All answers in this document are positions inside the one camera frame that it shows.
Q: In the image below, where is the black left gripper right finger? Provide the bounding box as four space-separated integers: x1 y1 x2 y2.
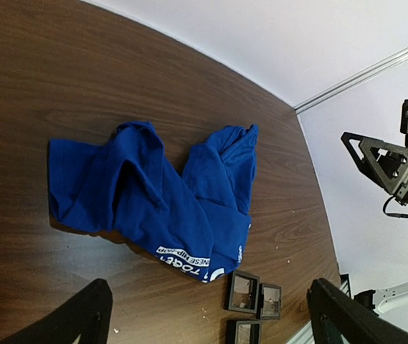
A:
307 278 408 343

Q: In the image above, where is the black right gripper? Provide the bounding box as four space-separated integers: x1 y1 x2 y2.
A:
341 132 408 201

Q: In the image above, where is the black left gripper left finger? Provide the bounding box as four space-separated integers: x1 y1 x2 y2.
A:
0 279 113 343

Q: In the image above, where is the blue printed t-shirt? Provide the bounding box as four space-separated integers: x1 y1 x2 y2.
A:
48 122 259 283

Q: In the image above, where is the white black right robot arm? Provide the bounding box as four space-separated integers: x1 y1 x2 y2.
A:
341 132 408 219

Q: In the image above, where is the black display box right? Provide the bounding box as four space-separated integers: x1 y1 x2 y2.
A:
257 283 282 320

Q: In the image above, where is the black display box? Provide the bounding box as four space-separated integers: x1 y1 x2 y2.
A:
225 320 262 344
225 270 260 314
257 283 282 320

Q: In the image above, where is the black display box lower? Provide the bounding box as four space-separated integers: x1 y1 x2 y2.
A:
225 320 262 344

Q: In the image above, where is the black display box upper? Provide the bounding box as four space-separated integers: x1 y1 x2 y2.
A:
225 270 260 314

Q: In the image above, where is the left aluminium frame post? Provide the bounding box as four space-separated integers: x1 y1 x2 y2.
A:
294 47 408 115

